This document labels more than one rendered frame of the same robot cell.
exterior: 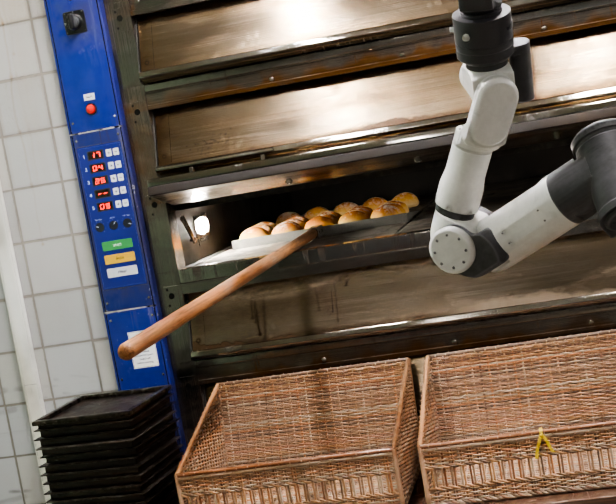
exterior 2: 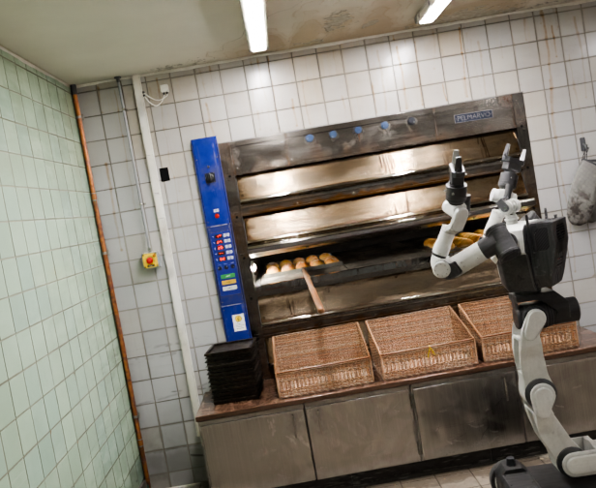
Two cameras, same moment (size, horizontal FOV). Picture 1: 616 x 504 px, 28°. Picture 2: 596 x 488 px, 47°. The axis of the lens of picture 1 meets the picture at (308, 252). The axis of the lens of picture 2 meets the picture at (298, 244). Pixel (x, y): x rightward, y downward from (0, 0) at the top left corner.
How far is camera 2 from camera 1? 1.32 m
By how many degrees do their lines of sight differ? 13
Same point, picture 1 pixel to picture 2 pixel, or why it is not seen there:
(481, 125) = (456, 224)
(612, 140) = (502, 229)
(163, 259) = (248, 282)
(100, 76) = (222, 201)
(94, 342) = (214, 320)
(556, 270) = (417, 283)
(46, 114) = (193, 218)
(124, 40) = (231, 186)
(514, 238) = (465, 264)
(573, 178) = (489, 243)
